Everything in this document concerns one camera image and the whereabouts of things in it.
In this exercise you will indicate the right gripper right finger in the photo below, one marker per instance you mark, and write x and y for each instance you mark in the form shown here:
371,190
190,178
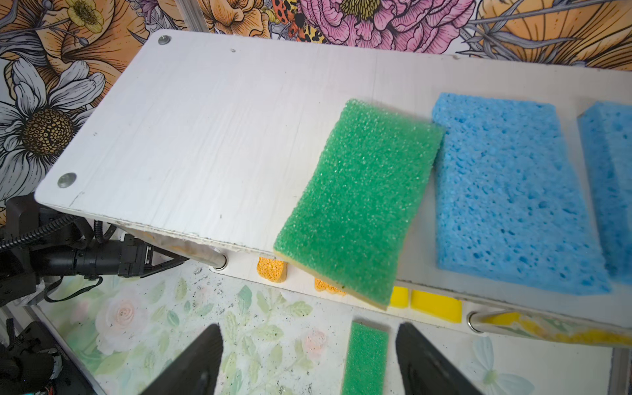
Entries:
424,369

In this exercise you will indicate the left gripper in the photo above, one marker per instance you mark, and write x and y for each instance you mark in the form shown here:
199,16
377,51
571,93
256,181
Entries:
38,242

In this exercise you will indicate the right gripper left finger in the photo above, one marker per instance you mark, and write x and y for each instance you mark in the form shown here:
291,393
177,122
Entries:
195,370

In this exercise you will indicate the yellow sponge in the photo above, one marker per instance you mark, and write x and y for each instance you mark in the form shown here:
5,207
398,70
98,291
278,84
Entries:
440,307
400,298

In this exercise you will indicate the white two-tier shelf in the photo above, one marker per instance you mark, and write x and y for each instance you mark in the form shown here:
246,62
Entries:
206,142

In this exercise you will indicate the green sponge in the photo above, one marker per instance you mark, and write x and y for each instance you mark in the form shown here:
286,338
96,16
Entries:
350,225
366,360

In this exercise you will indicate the blue sponge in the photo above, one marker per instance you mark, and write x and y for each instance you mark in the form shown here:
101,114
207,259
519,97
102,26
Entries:
605,132
509,205

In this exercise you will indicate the yellow sponge front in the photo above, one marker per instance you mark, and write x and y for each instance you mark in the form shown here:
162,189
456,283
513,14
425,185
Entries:
440,307

